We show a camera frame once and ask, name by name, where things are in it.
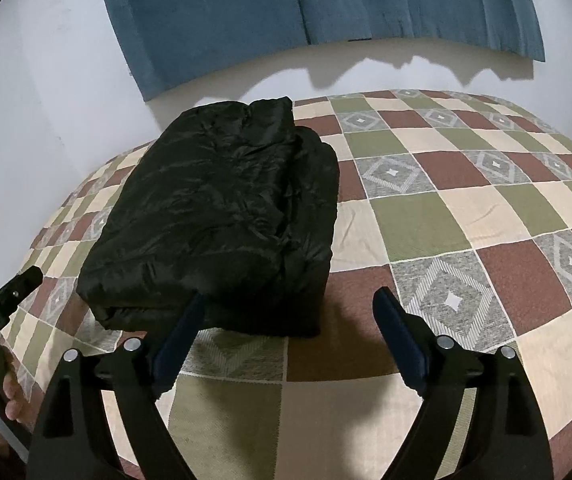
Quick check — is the checkered bedspread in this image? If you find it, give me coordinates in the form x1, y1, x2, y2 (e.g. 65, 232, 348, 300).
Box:
0, 89, 572, 480

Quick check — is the black puffer jacket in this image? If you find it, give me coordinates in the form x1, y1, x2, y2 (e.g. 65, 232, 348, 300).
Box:
76, 96, 341, 338

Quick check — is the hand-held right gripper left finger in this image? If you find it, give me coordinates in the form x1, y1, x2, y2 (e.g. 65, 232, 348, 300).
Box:
26, 294, 207, 480

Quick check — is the person's left hand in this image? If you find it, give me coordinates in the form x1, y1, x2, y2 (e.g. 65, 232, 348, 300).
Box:
3, 367, 41, 421

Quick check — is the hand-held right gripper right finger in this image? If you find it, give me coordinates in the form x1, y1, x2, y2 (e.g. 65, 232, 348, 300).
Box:
372, 287, 554, 480

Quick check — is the blue curtain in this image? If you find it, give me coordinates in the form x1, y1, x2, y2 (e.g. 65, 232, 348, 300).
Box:
96, 0, 547, 103

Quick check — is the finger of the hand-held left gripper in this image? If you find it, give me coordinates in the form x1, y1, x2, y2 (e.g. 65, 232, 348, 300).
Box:
8, 266, 44, 303

